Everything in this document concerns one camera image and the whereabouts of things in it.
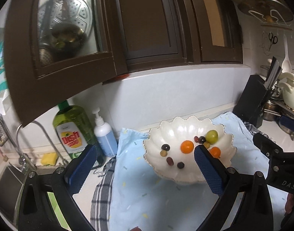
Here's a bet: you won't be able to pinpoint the light blue patterned cloth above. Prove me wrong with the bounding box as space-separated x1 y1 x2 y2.
108 112 287 230

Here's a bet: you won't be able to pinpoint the small brown longan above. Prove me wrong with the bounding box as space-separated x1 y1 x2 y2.
203 142 211 149

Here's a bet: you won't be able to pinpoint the blue white pump bottle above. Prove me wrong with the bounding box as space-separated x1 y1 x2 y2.
93 107 118 157

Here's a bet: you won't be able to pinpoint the white scalloped ceramic bowl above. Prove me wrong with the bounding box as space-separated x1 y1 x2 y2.
143 116 237 185

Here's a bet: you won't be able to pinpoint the white ceramic teapot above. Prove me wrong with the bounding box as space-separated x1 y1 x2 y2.
277 72 294 110

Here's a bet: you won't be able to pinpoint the black white plaid cloth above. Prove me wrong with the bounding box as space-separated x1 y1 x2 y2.
90 122 264 231

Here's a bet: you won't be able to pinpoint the green plastic basin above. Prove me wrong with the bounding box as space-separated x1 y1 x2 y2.
47 192 71 230

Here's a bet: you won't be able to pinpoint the black scissors on hook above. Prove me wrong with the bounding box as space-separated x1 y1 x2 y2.
268 32 278 51

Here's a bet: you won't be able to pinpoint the tall chrome kitchen faucet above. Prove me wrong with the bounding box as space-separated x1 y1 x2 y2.
0 114 36 173

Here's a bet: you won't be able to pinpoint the green apple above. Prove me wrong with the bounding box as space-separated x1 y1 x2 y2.
205 129 218 144

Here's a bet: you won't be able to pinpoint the metal steamer plate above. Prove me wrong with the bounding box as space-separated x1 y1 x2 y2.
37 0 93 66

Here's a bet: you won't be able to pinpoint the wall rack with boards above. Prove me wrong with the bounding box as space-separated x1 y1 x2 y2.
233 0 294 31

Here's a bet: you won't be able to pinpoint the stainless steel sink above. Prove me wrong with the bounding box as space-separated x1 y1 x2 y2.
0 165 25 223

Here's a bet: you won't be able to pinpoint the green dish soap bottle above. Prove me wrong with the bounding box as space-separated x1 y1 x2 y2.
52 101 105 169

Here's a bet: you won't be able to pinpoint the stainless steel pots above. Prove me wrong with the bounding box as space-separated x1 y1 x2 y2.
259 65 294 140

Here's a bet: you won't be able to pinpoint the orange mandarin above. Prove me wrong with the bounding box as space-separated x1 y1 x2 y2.
209 146 221 159
180 140 194 154

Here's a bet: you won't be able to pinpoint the white ladle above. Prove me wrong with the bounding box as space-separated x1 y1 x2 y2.
282 34 292 73

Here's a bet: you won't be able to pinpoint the yellow sponge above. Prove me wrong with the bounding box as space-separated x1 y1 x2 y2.
41 152 58 166

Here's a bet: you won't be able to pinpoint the dark plum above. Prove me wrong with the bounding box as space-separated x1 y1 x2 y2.
198 136 206 144
161 144 170 151

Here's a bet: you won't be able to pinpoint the person right hand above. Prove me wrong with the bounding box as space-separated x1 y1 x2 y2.
285 193 294 215

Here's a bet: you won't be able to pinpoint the black knife block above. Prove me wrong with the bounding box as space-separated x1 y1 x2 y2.
232 57 282 128

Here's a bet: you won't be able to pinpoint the dark brown wall cabinet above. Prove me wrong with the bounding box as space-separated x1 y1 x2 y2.
4 0 243 125

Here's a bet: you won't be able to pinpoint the red jujube date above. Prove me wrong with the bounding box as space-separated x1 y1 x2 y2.
166 157 174 166

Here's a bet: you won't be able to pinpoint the small chrome gooseneck faucet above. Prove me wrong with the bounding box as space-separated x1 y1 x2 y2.
15 121 70 166

